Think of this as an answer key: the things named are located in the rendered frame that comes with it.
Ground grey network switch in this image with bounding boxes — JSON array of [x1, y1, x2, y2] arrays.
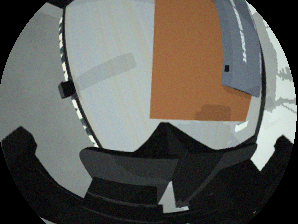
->
[[214, 0, 262, 98]]

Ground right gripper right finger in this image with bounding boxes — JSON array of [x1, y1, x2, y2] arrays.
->
[[165, 122, 258, 208]]

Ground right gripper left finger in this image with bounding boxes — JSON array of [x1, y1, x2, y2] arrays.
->
[[79, 122, 179, 204]]

